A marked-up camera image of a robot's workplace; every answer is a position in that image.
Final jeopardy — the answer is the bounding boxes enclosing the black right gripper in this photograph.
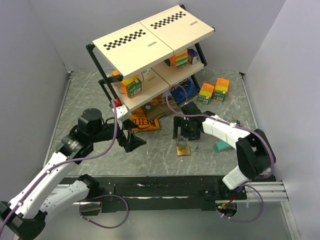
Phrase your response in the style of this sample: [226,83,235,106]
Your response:
[173,115,201,141]

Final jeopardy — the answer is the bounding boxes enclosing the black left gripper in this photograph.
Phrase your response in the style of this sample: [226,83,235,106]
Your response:
[90,117,146,151]

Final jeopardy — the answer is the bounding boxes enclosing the large brass padlock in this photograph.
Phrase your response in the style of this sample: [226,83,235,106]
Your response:
[176,137,191,157]

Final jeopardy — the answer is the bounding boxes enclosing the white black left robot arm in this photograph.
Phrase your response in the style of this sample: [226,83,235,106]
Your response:
[0,107,146,240]

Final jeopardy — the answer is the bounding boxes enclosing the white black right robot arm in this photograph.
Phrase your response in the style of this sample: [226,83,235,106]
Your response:
[173,101,276,199]

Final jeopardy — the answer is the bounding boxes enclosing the orange Kettle chips bag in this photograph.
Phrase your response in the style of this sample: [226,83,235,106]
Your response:
[129,107,161,132]

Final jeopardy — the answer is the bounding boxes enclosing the brown chips bag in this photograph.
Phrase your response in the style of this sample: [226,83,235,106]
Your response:
[142,92,179,121]

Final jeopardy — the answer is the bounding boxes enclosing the blue snack bag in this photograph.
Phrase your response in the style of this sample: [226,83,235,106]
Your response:
[169,78,199,106]

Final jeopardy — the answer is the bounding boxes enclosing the orange green box left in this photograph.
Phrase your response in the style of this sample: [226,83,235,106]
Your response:
[196,83,215,105]

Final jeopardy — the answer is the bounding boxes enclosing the orange green box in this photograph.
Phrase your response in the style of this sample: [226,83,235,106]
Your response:
[196,83,215,105]
[212,78,230,102]

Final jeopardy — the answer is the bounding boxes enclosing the green yellow box on shelf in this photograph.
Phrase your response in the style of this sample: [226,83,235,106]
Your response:
[120,75,142,98]

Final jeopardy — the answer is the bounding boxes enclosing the teal rectangular box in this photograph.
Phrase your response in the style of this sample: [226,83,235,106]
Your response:
[213,140,233,153]

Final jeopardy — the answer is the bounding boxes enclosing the orange bottle on shelf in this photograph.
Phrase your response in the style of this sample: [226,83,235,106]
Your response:
[111,70,122,91]

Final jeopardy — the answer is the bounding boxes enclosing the white carton on shelf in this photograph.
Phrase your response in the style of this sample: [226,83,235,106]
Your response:
[140,68,151,82]

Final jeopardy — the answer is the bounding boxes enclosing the orange green box right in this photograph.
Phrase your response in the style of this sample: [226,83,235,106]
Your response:
[212,78,230,102]

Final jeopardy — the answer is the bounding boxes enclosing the stacked sponges pack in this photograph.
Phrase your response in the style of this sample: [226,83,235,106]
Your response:
[170,48,189,69]

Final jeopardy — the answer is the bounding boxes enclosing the purple white small box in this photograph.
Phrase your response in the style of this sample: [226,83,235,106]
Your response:
[187,48,199,65]

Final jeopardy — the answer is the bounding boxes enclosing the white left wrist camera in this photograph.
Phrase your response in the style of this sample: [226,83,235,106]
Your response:
[113,99,131,130]

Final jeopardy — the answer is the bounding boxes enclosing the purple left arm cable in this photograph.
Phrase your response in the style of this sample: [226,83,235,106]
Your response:
[0,101,130,235]

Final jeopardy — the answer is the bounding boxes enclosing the black frame cream shelf rack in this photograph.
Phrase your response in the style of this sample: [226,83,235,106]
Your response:
[85,5,216,112]

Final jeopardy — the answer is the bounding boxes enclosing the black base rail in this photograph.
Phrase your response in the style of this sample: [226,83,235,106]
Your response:
[58,174,276,213]

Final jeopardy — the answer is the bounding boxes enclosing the aluminium frame rail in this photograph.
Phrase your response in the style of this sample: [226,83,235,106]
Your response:
[248,181,289,202]

